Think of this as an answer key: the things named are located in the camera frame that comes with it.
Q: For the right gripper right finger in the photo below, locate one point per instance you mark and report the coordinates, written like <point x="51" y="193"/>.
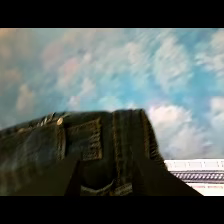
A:
<point x="156" y="181"/>

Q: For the dark blue jeans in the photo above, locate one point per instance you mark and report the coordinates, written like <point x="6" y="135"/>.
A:
<point x="40" y="146"/>

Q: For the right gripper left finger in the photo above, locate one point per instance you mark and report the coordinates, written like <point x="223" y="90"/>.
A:
<point x="56" y="181"/>

